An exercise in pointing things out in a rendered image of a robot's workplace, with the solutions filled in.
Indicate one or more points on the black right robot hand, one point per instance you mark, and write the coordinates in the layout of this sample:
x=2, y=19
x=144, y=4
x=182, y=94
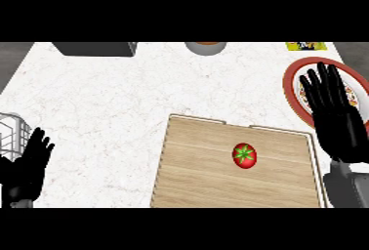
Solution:
x=338, y=114

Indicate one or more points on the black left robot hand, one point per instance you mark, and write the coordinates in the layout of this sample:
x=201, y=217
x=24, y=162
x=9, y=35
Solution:
x=28, y=162

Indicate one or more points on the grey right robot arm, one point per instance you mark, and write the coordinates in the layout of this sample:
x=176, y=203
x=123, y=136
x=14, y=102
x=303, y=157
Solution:
x=347, y=185

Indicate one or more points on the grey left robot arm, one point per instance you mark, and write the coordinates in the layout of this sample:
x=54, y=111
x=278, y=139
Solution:
x=20, y=204

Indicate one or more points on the red-rimmed white plate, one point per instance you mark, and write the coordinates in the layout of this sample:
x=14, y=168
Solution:
x=296, y=88

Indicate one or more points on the red tomato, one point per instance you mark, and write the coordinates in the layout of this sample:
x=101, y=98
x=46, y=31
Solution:
x=244, y=155

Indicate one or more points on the wooden tray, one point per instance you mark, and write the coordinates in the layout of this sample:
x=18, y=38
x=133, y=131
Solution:
x=235, y=172

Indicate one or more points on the yellow printed packet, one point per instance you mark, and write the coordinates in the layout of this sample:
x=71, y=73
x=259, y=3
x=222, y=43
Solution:
x=306, y=46

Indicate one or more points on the grey round pot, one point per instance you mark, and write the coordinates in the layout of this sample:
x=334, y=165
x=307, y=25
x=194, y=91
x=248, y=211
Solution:
x=206, y=48

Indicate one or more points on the dark grey box appliance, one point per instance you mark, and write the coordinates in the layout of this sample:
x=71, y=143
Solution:
x=98, y=48

